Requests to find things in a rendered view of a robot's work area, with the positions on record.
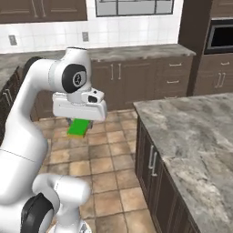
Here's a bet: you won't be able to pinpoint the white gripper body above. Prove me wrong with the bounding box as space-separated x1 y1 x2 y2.
52 92 108 123

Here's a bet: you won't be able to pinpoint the green sponge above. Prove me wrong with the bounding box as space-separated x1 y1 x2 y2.
66 118 92 139

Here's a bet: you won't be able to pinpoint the dark brown base cupboards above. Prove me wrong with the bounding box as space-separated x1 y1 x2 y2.
30 55 195 122

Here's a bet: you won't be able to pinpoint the dark brown side cupboards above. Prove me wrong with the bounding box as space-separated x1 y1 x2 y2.
0 66 25 146

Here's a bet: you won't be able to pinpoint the dark brown island cupboards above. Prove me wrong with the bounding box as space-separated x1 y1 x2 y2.
134 116 202 233

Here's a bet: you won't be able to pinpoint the dark framed window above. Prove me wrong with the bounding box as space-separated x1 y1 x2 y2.
95 0 176 18

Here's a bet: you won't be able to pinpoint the tall dark brown cupboard unit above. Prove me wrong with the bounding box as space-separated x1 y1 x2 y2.
177 0 233 97

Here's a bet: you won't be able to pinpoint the black built-in oven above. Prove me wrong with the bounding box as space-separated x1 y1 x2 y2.
203 17 233 56

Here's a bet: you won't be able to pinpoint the silver island cupboard handle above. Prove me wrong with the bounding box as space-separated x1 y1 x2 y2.
147 144 155 168
151 151 158 177

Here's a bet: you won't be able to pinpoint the dark brown wall cupboards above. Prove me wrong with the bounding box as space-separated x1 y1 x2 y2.
0 0 88 25

